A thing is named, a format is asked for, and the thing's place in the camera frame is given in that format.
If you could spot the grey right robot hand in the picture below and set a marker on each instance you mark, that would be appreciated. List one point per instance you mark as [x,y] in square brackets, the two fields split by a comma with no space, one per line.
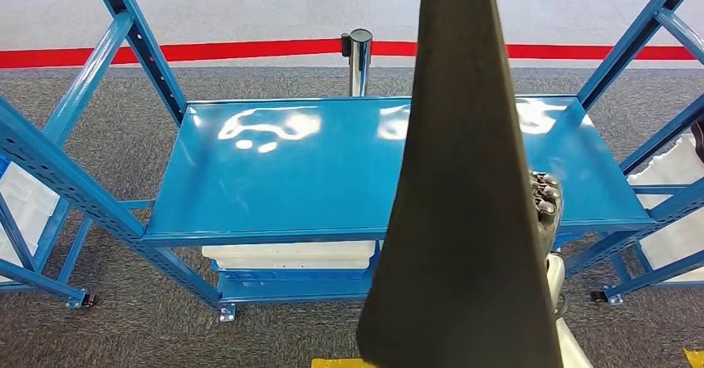
[547,206]

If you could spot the black plastic panel part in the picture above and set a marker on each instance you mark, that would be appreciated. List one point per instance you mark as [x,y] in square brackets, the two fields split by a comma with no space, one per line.
[462,189]

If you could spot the blue metal shelf rack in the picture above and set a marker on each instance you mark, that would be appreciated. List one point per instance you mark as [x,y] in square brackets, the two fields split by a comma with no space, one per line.
[275,189]
[38,281]
[660,273]

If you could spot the white foam packing block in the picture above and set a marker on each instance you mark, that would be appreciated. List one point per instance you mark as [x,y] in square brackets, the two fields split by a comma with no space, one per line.
[676,181]
[22,206]

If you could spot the red barrier belt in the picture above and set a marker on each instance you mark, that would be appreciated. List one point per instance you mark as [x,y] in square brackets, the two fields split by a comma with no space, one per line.
[577,52]
[165,52]

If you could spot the black curved object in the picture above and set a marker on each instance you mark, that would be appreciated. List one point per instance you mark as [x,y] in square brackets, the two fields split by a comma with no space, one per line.
[699,140]

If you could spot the chrome stanchion post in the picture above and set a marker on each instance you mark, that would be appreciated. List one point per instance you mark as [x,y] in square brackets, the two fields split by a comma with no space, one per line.
[358,63]

